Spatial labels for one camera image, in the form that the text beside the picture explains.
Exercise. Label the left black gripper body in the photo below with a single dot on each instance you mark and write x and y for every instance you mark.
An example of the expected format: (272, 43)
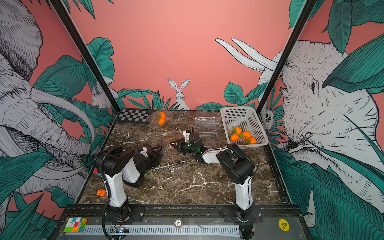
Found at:
(151, 161)

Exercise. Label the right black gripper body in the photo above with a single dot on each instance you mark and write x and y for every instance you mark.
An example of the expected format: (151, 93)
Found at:
(188, 148)

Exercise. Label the clear clamshell container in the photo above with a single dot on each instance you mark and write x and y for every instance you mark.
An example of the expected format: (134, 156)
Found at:
(210, 139)
(172, 139)
(153, 118)
(207, 122)

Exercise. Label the white perforated plastic basket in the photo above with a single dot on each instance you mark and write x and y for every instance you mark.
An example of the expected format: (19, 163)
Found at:
(247, 119)

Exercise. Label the orange with leaf centre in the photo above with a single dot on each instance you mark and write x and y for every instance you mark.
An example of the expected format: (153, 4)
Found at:
(246, 136)

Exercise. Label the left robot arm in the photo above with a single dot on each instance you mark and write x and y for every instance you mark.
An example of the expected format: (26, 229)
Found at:
(121, 165)

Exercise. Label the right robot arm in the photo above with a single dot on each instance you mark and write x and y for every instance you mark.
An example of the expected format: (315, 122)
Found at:
(236, 163)

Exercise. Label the black white checkerboard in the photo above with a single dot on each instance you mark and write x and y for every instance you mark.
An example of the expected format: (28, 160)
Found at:
(134, 116)

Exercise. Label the small orange block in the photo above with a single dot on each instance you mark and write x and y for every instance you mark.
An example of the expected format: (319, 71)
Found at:
(102, 193)

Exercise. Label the colourful rubik cube front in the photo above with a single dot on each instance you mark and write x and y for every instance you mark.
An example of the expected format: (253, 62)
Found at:
(75, 225)

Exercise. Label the yellow round sticker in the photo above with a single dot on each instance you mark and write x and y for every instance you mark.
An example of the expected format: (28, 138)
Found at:
(284, 225)

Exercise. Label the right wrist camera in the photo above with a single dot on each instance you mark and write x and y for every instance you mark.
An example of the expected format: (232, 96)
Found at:
(186, 135)

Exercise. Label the white slotted cable duct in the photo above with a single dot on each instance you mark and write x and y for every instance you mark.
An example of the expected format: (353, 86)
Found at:
(164, 230)

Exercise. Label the black front rail frame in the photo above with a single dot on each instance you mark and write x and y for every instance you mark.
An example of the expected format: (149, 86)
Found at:
(263, 224)

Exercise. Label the left black frame post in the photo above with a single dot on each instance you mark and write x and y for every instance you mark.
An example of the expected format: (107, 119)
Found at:
(70, 26)

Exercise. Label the black frame post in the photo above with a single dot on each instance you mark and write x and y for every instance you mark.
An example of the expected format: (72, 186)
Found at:
(70, 26)
(298, 27)

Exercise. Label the right black frame post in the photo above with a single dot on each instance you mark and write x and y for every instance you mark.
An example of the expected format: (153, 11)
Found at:
(298, 27)

